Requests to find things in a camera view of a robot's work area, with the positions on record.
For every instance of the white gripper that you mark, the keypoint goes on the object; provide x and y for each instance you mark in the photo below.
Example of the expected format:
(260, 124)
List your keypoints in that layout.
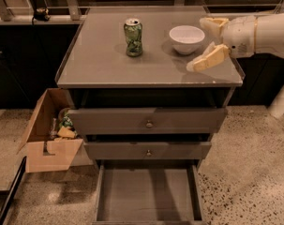
(240, 37)

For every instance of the green soda can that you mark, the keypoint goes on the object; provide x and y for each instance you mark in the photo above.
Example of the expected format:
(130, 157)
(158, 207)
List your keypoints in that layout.
(133, 35)

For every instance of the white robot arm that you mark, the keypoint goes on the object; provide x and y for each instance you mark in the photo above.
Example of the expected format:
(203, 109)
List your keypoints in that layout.
(269, 35)

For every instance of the grey drawer cabinet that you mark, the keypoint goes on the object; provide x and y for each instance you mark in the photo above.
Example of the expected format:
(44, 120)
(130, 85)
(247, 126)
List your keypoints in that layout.
(98, 74)

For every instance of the brass top drawer knob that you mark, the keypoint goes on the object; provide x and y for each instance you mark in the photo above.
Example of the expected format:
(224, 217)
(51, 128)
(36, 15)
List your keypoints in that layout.
(149, 124)

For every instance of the brass drawer knob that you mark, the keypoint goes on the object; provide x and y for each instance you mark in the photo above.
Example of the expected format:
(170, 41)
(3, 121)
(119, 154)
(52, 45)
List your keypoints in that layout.
(149, 124)
(149, 153)

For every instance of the grey top drawer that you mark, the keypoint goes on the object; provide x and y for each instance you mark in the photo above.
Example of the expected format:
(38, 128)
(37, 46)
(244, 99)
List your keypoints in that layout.
(132, 120)

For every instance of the brass middle drawer knob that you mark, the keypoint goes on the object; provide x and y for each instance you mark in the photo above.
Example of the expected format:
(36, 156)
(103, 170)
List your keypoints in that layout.
(149, 153)

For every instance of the grey middle drawer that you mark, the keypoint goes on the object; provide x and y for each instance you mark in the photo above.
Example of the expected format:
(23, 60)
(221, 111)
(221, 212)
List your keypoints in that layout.
(154, 146)

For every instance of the grey open bottom drawer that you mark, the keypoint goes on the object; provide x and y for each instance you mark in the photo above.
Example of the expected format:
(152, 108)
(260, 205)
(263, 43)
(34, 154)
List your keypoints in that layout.
(148, 196)

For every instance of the white ceramic bowl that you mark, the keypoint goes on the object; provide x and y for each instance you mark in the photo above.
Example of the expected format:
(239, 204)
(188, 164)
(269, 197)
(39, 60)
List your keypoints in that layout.
(186, 39)

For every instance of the green bag in box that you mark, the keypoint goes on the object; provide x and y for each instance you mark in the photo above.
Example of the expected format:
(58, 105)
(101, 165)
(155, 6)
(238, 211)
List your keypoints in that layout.
(66, 122)

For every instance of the yellow sponge in box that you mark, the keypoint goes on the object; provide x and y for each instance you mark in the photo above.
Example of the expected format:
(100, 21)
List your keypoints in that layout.
(66, 133)

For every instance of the small dark device on ledge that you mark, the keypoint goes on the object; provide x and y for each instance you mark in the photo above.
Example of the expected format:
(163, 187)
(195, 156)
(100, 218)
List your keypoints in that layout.
(42, 14)

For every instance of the cardboard box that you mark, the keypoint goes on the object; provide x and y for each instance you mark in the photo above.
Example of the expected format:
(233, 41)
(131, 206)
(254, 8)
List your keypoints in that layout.
(44, 153)

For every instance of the black bar on floor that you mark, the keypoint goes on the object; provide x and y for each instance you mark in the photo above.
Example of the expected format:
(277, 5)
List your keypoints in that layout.
(7, 196)

